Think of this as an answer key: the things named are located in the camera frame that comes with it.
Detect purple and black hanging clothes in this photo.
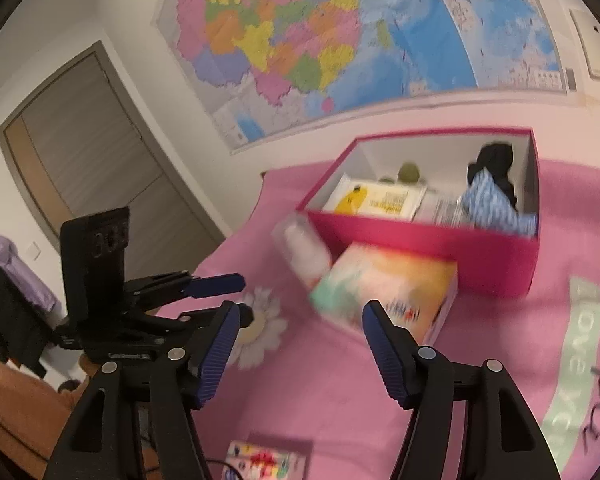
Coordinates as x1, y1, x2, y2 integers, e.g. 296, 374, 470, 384
0, 235, 59, 378

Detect black soft fabric item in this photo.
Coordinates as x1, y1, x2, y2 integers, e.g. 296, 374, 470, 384
467, 143, 517, 209

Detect pink storage box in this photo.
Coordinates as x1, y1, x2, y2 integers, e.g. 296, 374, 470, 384
297, 127, 540, 298

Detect grey wooden door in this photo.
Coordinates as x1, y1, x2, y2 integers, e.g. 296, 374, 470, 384
0, 42, 225, 278

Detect orange sleeved left forearm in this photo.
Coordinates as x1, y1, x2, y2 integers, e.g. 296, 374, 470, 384
0, 363, 88, 479

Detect yellow white wet wipes pack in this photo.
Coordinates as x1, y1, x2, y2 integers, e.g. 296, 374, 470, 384
322, 174, 426, 221

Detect pink printed tablecloth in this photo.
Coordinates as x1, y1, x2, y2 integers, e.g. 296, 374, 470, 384
154, 156, 600, 480

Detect clear plastic packet in box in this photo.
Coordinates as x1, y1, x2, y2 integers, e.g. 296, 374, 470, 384
413, 190, 474, 228

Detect clear round plastic container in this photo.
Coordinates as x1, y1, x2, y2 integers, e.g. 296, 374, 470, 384
272, 214, 332, 290

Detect blue gingham scrunchie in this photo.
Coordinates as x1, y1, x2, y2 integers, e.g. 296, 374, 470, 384
460, 169, 538, 237

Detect white wall socket panel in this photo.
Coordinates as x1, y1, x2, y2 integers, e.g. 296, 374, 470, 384
570, 10, 600, 80

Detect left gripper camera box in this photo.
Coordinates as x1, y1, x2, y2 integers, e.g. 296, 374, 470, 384
60, 207, 130, 347

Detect small colourful card pack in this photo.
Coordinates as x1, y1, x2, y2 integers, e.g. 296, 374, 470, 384
222, 441, 306, 480

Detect pastel tissue pack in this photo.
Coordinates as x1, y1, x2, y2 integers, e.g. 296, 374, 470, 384
310, 243, 458, 346

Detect colourful wall map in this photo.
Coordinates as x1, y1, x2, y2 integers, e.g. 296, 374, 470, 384
155, 0, 574, 150

